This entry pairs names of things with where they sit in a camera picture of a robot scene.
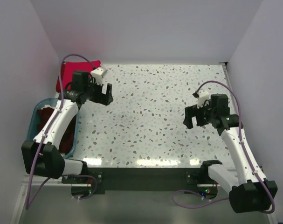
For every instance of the blue plastic basket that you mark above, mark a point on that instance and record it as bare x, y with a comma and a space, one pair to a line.
32, 130

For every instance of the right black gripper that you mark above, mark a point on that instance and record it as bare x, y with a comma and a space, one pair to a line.
193, 111

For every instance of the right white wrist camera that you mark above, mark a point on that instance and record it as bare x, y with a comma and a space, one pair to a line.
202, 97

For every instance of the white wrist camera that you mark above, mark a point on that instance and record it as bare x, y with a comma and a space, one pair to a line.
99, 73
202, 97

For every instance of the dark red t-shirt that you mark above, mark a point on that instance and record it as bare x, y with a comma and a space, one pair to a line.
67, 140

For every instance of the folded pink red t-shirt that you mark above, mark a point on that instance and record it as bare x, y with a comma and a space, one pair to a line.
68, 68

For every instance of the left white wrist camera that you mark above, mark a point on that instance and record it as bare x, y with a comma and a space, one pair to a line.
99, 73

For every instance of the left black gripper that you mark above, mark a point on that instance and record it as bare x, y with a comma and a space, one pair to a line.
101, 98

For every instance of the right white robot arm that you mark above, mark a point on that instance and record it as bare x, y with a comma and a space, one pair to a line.
249, 190

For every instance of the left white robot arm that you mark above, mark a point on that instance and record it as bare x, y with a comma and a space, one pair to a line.
41, 155

